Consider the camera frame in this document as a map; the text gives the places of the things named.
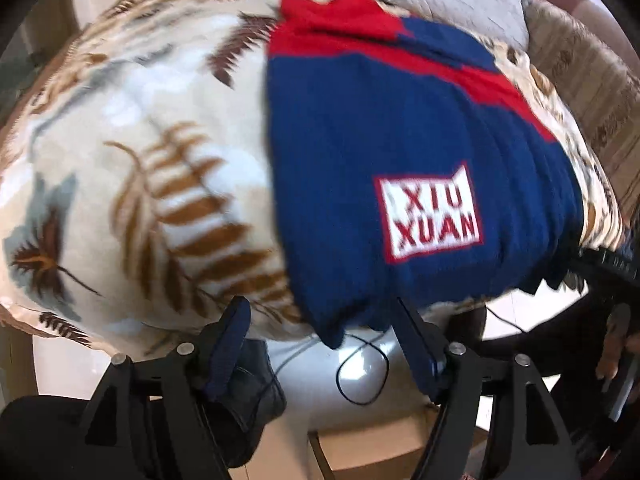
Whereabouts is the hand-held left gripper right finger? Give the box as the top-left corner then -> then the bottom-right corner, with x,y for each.
395,298 -> 571,480

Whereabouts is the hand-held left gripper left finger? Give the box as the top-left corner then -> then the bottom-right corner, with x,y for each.
80,296 -> 252,480

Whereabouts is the red and blue knit sweater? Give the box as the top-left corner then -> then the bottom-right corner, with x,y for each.
265,0 -> 586,351

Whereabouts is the person's right hand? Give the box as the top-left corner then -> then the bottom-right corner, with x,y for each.
597,304 -> 640,381

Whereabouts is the dark grey cloth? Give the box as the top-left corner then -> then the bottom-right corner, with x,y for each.
220,339 -> 288,466

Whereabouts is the light wooden board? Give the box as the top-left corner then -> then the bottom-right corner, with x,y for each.
307,427 -> 493,480

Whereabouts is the striped beige sofa cushion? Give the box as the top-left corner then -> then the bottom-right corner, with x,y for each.
520,0 -> 640,221

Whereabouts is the brown fringed sofa cover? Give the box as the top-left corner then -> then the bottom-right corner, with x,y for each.
0,302 -> 101,348

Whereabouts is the leaf printed beige blanket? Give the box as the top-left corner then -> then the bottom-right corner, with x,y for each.
0,0 -> 626,361

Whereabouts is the thin black cable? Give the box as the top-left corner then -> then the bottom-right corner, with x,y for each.
335,332 -> 392,407

